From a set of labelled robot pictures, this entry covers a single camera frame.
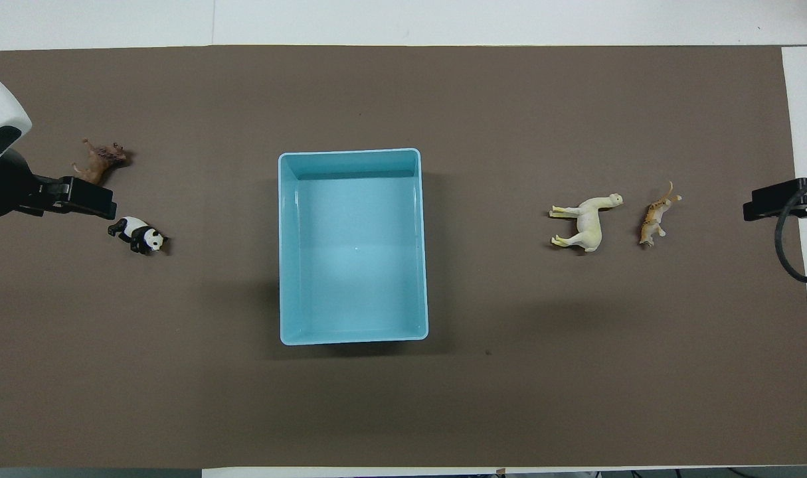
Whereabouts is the light blue storage box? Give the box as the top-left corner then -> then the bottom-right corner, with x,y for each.
278,148 -> 429,347

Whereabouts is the brown lion toy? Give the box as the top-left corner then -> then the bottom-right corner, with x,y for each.
71,137 -> 129,186

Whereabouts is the cream llama toy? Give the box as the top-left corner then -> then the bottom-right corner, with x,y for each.
549,193 -> 624,254

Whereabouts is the orange striped tiger toy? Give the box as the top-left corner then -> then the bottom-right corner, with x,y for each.
639,181 -> 683,248

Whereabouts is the brown table mat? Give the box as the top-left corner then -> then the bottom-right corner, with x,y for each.
0,44 -> 807,469

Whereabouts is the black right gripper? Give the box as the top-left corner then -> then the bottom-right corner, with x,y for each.
743,177 -> 807,224

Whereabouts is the black and white panda toy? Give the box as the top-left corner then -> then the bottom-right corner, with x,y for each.
108,216 -> 169,256

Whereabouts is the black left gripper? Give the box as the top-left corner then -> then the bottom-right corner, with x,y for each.
18,174 -> 117,220

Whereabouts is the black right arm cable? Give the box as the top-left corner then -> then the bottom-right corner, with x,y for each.
774,176 -> 807,284

